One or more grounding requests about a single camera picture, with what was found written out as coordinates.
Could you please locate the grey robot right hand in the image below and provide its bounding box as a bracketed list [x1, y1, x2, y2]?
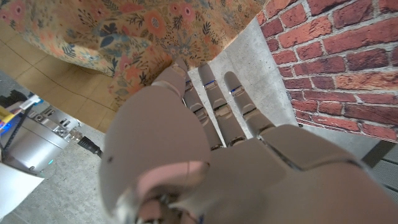
[0, 104, 83, 175]

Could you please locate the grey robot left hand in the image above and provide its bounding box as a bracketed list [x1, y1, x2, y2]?
[98, 57, 398, 224]

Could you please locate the brown floral wrapping paper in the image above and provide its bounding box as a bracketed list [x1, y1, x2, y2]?
[0, 0, 268, 134]

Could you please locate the red brick printed backdrop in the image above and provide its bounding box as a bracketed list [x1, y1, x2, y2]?
[255, 0, 398, 144]

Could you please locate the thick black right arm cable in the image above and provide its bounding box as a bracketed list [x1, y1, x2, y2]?
[76, 136, 103, 158]

